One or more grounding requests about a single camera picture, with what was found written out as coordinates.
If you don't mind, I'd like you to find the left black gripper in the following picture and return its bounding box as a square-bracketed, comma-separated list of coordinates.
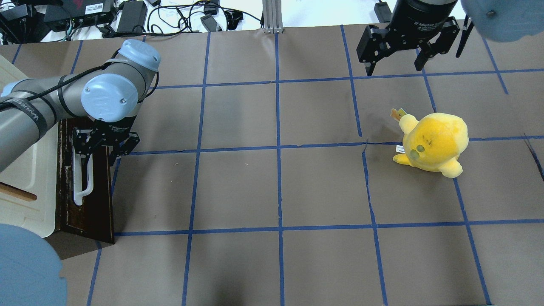
[73, 120, 140, 170]

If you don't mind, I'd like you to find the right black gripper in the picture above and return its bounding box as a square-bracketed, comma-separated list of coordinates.
[356, 0, 460, 77]

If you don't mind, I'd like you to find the wooden stick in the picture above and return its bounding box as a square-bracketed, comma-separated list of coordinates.
[0, 182, 37, 202]

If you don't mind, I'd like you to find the black power adapter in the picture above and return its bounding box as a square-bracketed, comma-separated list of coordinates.
[116, 0, 147, 35]

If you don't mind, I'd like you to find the black cable bundle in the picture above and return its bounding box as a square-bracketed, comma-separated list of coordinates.
[147, 0, 262, 37]

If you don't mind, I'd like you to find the yellow plush toy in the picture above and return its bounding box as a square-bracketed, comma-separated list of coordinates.
[391, 108, 470, 179]

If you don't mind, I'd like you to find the cream plastic storage box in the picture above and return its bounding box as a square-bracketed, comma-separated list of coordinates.
[0, 55, 60, 238]

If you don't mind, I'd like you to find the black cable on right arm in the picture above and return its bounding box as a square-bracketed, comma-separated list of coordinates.
[456, 15, 474, 59]

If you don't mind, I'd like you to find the dark brown wooden drawer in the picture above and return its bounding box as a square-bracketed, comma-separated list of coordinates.
[46, 118, 114, 260]

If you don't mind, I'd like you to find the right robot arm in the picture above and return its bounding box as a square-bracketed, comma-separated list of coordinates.
[356, 0, 543, 76]

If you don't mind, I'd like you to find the white drawer handle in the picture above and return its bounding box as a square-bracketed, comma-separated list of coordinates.
[73, 155, 94, 207]

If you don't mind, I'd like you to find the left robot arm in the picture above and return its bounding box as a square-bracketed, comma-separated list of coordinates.
[1, 39, 161, 306]

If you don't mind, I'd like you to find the aluminium frame post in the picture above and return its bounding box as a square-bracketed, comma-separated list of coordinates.
[262, 0, 284, 34]

